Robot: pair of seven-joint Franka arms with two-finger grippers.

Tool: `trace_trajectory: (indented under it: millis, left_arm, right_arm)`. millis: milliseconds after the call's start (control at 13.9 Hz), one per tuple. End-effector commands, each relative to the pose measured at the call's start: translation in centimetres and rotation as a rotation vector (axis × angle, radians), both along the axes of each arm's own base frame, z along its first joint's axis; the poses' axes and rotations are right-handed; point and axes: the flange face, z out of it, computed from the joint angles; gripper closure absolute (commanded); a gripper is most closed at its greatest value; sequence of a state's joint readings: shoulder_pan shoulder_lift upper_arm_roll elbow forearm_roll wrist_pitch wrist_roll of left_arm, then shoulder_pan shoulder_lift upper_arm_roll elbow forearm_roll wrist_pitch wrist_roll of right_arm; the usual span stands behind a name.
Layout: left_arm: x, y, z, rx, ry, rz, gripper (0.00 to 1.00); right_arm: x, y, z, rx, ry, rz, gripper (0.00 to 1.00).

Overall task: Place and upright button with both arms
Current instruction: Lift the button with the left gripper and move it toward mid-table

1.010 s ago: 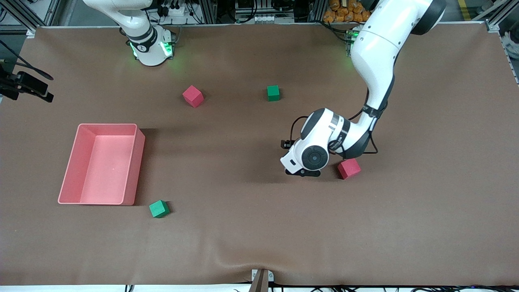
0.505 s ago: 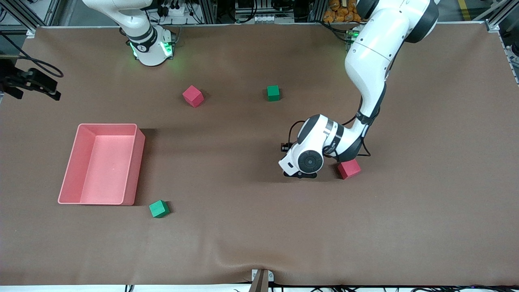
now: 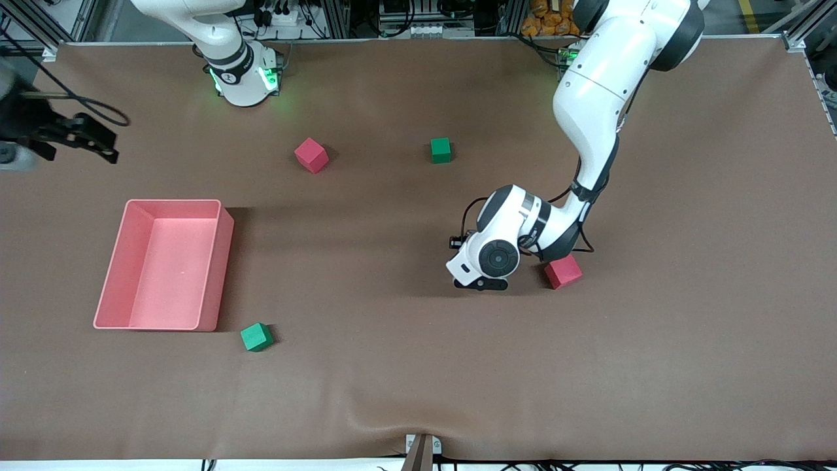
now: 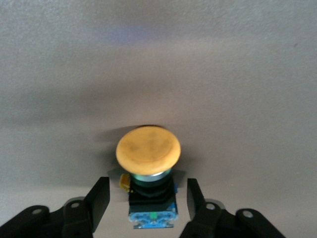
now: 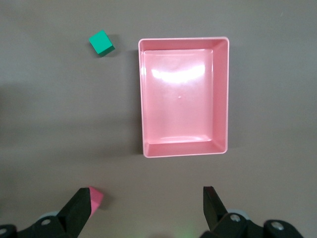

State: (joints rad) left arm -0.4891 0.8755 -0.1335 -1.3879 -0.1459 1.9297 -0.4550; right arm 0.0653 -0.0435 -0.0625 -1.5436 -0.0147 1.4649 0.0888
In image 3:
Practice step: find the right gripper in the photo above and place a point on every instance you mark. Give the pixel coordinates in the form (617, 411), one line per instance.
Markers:
(27, 119)

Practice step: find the pink plastic tray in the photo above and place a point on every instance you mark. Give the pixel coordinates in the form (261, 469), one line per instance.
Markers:
(163, 294)

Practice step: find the white terminal block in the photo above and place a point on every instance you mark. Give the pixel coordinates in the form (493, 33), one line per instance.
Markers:
(428, 29)

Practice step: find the green foam cube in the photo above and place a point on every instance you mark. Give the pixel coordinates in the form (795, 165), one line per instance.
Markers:
(256, 337)
(441, 150)

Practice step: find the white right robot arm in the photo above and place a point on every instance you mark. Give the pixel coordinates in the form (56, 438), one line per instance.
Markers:
(242, 78)

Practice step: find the slim stand pole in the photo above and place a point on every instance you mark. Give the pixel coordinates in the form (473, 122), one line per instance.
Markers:
(420, 458)

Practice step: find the orange packets pile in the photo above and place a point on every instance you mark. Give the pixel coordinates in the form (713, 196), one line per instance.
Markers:
(549, 23)

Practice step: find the pink foam cube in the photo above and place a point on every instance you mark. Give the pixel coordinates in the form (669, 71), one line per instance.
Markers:
(563, 273)
(310, 156)

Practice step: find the brown table cover sheet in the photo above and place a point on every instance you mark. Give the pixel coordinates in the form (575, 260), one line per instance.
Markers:
(366, 366)

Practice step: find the metal table edge bracket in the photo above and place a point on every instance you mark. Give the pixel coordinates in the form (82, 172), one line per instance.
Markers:
(437, 446)

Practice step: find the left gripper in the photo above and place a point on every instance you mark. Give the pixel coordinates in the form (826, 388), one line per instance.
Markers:
(453, 239)

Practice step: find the white power strip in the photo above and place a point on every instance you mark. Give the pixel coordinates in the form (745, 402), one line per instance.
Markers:
(284, 17)

